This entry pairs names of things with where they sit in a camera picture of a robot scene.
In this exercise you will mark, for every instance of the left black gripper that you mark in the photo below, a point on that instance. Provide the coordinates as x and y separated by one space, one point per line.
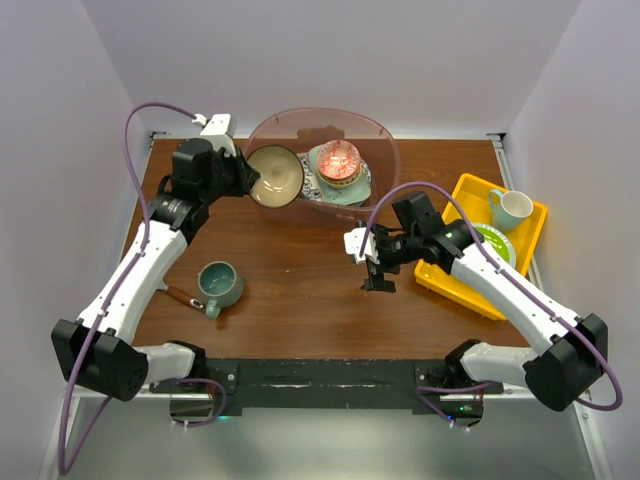
245 174

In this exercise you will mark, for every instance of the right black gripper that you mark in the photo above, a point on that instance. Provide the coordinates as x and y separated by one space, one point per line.
376 278

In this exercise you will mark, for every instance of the brown beige bowl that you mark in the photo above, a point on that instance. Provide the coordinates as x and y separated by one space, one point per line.
281 176

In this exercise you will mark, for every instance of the blue floral plate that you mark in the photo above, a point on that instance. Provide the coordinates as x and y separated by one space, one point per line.
310 190

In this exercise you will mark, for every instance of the white cream bowl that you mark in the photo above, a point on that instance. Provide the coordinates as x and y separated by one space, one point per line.
341 182

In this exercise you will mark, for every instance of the red patterned bowl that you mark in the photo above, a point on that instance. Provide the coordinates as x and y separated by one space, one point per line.
338 159

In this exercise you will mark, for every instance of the mint green rectangular dish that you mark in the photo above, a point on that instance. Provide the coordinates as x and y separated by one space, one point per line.
350 195

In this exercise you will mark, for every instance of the teal ceramic cup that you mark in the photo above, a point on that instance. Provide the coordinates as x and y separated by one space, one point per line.
221 287

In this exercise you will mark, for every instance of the yellow flower patterned bowl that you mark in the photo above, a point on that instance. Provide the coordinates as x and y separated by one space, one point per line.
318 177

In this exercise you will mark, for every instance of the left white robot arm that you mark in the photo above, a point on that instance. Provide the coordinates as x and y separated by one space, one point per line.
95 351

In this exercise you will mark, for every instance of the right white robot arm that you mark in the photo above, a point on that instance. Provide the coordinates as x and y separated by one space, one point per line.
566 353

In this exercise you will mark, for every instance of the pink translucent plastic bin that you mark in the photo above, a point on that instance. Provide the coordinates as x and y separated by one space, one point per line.
303 130

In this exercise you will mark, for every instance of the green plate white rim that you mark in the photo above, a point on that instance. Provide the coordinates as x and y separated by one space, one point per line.
499 242

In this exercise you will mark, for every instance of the light blue mug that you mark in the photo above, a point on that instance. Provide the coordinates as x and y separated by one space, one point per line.
509 209

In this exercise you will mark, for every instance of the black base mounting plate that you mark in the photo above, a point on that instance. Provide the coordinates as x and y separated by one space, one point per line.
323 384

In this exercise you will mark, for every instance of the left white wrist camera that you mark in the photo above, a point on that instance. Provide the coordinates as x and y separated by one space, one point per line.
219 130

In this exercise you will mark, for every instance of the brown handled small spoon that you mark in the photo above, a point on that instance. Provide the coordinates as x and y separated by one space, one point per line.
183 297

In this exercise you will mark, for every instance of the aluminium frame rail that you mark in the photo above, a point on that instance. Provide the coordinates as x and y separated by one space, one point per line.
593 442

